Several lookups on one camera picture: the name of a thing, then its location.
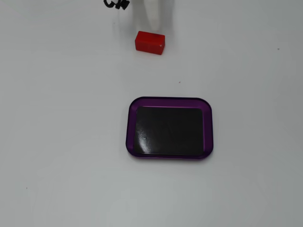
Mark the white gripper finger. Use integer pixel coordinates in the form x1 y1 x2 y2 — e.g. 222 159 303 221
142 0 164 33

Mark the red textured block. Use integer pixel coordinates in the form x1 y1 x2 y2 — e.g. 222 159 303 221
134 30 166 55

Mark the black cable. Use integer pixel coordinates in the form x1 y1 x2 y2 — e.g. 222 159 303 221
103 0 130 10

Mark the purple metal tray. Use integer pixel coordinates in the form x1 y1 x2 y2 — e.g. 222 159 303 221
125 96 214 163

